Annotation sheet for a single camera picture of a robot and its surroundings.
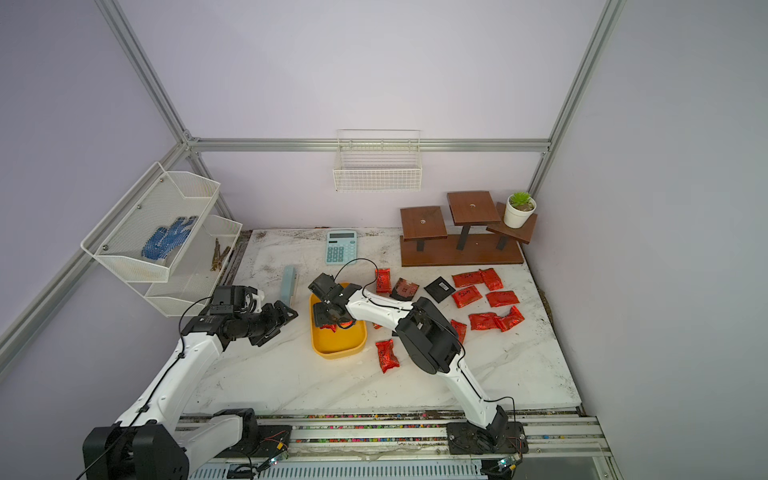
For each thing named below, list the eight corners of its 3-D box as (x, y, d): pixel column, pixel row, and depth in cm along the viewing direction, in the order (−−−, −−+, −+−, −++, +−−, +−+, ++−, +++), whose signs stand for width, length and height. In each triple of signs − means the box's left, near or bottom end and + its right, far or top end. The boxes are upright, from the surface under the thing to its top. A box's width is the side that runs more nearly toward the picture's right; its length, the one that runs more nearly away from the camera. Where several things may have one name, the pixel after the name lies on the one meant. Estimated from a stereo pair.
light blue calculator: (323, 264, 112) (321, 257, 109) (329, 237, 121) (327, 230, 118) (356, 264, 112) (355, 257, 109) (358, 237, 121) (357, 230, 118)
